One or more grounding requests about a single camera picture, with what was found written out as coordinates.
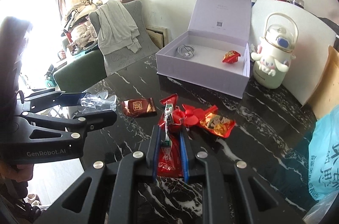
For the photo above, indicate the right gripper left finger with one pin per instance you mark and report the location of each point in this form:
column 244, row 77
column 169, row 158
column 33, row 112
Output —
column 107, row 193

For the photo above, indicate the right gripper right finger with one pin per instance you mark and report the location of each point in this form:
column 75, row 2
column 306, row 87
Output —
column 232, row 191

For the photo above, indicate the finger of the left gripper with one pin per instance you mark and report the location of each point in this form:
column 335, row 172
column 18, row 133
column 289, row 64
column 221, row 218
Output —
column 35, row 126
column 61, row 99

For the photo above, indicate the brown chocolate snack packet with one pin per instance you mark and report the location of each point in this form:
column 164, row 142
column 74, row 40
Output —
column 138, row 107

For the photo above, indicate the red gold snack packet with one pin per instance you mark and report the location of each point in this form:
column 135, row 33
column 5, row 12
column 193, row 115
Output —
column 217, row 125

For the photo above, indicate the red Heinz ketchup packet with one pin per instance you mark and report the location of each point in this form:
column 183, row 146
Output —
column 169, row 159

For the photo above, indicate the red gold candy packet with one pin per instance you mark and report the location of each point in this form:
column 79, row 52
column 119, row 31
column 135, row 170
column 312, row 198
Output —
column 231, row 57

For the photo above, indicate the red plastic fan propeller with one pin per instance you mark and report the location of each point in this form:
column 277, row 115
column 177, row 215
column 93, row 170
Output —
column 190, row 116

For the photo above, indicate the green upholstered seat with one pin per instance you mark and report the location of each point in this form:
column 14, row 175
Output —
column 81, row 73

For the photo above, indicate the grey fabric chair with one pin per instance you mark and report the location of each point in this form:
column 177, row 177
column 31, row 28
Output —
column 120, row 59

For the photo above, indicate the clutter pile of bags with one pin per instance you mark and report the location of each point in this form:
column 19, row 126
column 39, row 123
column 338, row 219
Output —
column 76, row 27

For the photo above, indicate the beige cloth on chair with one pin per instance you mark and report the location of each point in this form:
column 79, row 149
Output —
column 118, row 28

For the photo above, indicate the blue plastic bag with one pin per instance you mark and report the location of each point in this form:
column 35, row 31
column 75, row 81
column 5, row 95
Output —
column 323, row 156

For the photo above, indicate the wooden framed picture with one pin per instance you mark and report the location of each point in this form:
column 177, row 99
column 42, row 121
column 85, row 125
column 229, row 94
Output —
column 159, row 35

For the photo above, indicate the lavender open gift box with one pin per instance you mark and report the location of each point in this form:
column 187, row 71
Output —
column 216, row 27

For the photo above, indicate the white Cinnamoroll water bottle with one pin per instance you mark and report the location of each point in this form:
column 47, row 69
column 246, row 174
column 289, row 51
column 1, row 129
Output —
column 274, row 54

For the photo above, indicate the white foam board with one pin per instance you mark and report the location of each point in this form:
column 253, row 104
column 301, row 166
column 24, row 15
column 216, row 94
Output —
column 311, row 50

